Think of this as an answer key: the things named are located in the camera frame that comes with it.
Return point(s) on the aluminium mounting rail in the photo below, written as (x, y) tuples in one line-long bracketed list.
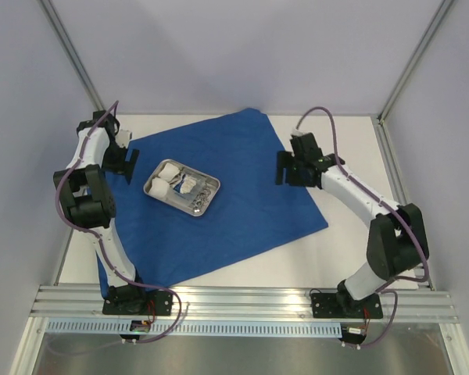
[(239, 303)]

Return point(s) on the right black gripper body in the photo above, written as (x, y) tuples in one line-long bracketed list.
[(282, 168)]

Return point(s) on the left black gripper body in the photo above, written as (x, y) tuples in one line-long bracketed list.
[(114, 159)]

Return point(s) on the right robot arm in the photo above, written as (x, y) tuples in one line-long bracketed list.
[(396, 240)]

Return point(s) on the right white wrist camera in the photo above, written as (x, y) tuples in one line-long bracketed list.
[(296, 133)]

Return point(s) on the stainless steel instrument tray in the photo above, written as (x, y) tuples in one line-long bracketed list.
[(180, 204)]

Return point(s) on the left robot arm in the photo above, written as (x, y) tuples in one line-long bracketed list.
[(85, 202)]

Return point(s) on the slotted cable duct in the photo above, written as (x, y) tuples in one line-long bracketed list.
[(206, 328)]

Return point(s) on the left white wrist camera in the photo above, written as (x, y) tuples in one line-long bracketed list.
[(123, 138)]

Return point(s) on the blue surgical drape cloth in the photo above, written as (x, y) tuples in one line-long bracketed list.
[(249, 214)]

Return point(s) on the white gauze pad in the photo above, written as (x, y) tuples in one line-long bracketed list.
[(169, 172), (158, 188)]

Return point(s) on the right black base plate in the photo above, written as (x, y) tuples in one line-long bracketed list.
[(334, 305)]

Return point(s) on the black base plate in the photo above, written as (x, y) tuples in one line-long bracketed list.
[(334, 305), (138, 303)]

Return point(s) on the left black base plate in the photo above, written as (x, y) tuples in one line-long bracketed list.
[(138, 303)]

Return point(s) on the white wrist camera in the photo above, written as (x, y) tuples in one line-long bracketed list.
[(296, 133), (123, 138)]

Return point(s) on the clear packet with gloves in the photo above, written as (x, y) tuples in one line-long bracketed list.
[(186, 186)]

